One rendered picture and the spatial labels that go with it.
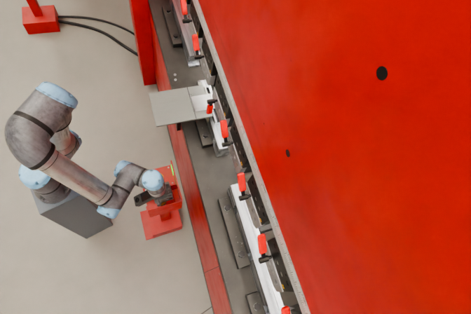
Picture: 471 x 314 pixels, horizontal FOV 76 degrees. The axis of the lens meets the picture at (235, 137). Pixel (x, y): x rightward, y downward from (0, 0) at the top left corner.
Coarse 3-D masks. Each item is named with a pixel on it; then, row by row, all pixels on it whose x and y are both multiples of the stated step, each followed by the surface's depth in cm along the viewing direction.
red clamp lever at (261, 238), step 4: (260, 236) 89; (264, 236) 90; (260, 240) 89; (264, 240) 90; (260, 244) 90; (264, 244) 90; (260, 248) 90; (264, 248) 90; (260, 252) 91; (264, 252) 91; (264, 256) 92; (268, 256) 93; (260, 260) 91; (264, 260) 91; (268, 260) 92
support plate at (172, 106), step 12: (156, 96) 140; (168, 96) 141; (180, 96) 143; (192, 96) 144; (156, 108) 138; (168, 108) 139; (180, 108) 140; (192, 108) 141; (156, 120) 135; (168, 120) 136; (180, 120) 137; (192, 120) 139
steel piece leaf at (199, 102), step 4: (196, 96) 144; (200, 96) 144; (204, 96) 145; (208, 96) 145; (192, 100) 142; (196, 100) 143; (200, 100) 143; (204, 100) 144; (192, 104) 141; (196, 104) 142; (200, 104) 142; (204, 104) 143; (196, 108) 141; (200, 108) 141; (204, 108) 142
